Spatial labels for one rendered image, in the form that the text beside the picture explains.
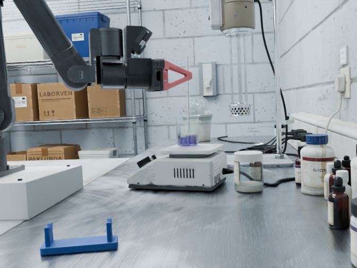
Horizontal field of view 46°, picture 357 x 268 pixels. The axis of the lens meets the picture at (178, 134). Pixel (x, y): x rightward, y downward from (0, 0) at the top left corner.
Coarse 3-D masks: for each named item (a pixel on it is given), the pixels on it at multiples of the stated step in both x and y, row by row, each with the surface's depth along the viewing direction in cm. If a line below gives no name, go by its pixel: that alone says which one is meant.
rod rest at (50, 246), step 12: (48, 228) 55; (108, 228) 56; (48, 240) 55; (60, 240) 57; (72, 240) 57; (84, 240) 57; (96, 240) 57; (108, 240) 56; (48, 252) 55; (60, 252) 55; (72, 252) 55
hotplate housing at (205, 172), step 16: (160, 160) 91; (176, 160) 89; (192, 160) 88; (208, 160) 87; (224, 160) 96; (128, 176) 94; (144, 176) 92; (160, 176) 90; (176, 176) 89; (192, 176) 88; (208, 176) 87; (224, 176) 96
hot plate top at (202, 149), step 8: (200, 144) 99; (208, 144) 98; (216, 144) 98; (160, 152) 91; (168, 152) 90; (176, 152) 89; (184, 152) 89; (192, 152) 88; (200, 152) 87; (208, 152) 87
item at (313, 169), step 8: (312, 136) 80; (320, 136) 80; (312, 144) 80; (320, 144) 80; (304, 152) 81; (312, 152) 80; (320, 152) 79; (328, 152) 79; (304, 160) 81; (312, 160) 80; (320, 160) 79; (328, 160) 79; (304, 168) 81; (312, 168) 80; (320, 168) 79; (304, 176) 81; (312, 176) 80; (320, 176) 79; (304, 184) 81; (312, 184) 80; (320, 184) 79; (304, 192) 82; (312, 192) 80; (320, 192) 80
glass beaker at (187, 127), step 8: (192, 112) 97; (176, 120) 94; (184, 120) 93; (192, 120) 93; (176, 128) 94; (184, 128) 93; (192, 128) 93; (176, 136) 95; (184, 136) 93; (192, 136) 93; (184, 144) 93; (192, 144) 93
